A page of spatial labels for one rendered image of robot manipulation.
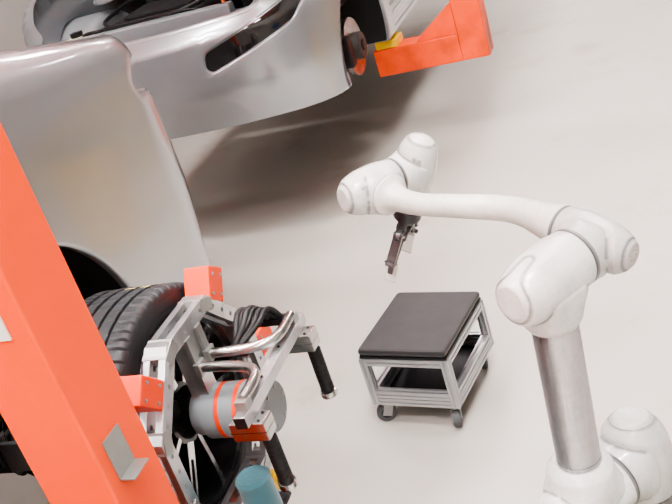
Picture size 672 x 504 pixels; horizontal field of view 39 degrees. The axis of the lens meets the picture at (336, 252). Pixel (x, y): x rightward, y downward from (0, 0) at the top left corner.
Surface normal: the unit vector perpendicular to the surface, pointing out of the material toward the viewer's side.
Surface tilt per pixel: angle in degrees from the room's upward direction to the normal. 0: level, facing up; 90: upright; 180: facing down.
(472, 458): 0
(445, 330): 0
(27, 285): 90
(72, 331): 90
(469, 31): 90
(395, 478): 0
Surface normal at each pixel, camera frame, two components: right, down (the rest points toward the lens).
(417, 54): -0.27, 0.49
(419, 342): -0.29, -0.86
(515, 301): -0.79, 0.37
